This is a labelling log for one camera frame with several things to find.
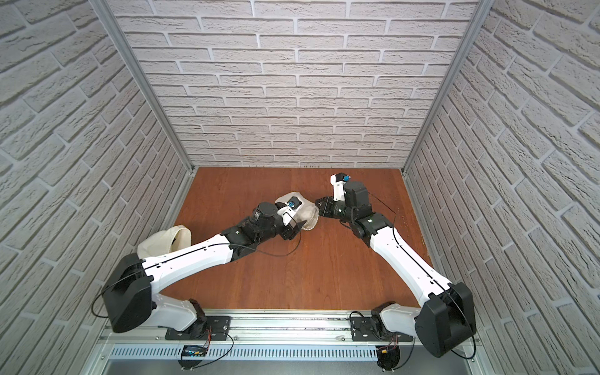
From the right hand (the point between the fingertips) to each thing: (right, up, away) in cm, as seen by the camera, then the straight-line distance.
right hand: (309, 203), depth 76 cm
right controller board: (+24, -47, -7) cm, 53 cm away
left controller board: (-37, -48, -5) cm, 61 cm away
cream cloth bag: (-1, -4, +7) cm, 8 cm away
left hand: (-5, -1, +4) cm, 6 cm away
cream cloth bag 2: (-54, -15, +6) cm, 56 cm away
